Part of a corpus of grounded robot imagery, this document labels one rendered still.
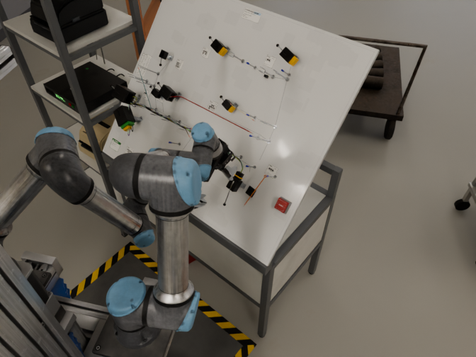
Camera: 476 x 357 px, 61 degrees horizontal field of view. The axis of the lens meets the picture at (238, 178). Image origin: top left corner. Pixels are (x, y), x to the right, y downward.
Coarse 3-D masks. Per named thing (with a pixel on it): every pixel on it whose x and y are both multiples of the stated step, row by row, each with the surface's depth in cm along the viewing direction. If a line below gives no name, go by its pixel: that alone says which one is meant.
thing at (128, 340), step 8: (144, 328) 124; (152, 328) 127; (120, 336) 125; (128, 336) 124; (136, 336) 124; (144, 336) 127; (152, 336) 128; (128, 344) 126; (136, 344) 126; (144, 344) 127
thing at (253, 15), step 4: (244, 8) 191; (248, 8) 190; (244, 12) 191; (248, 12) 190; (252, 12) 189; (256, 12) 188; (260, 12) 187; (244, 16) 191; (248, 16) 190; (252, 16) 189; (256, 16) 188; (260, 16) 187; (252, 20) 189; (256, 20) 187
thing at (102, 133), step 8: (104, 120) 255; (112, 120) 255; (96, 128) 251; (104, 128) 250; (80, 136) 255; (96, 136) 248; (104, 136) 247; (80, 144) 257; (88, 144) 253; (104, 144) 249; (88, 152) 256
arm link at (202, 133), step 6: (198, 126) 139; (204, 126) 138; (210, 126) 139; (192, 132) 138; (198, 132) 138; (204, 132) 137; (210, 132) 138; (198, 138) 137; (204, 138) 137; (210, 138) 138; (216, 138) 143; (204, 144) 138; (210, 144) 139; (216, 144) 144
